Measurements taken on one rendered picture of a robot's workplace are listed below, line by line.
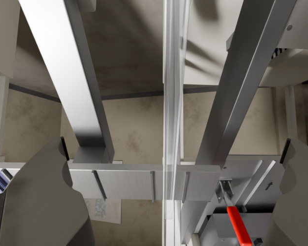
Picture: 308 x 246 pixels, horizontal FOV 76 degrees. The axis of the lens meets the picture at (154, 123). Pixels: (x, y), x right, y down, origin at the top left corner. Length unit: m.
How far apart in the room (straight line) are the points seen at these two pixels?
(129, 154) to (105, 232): 1.39
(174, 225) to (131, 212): 3.02
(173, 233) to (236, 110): 0.43
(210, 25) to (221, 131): 0.39
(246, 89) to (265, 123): 2.95
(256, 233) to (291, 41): 0.36
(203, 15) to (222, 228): 0.49
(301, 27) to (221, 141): 0.15
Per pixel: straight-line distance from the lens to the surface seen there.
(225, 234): 0.46
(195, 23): 0.61
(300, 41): 0.27
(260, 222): 0.50
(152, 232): 3.56
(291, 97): 1.27
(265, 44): 0.23
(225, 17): 0.61
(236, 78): 0.26
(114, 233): 3.86
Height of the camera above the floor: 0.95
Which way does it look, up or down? 7 degrees down
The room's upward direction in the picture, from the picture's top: 179 degrees counter-clockwise
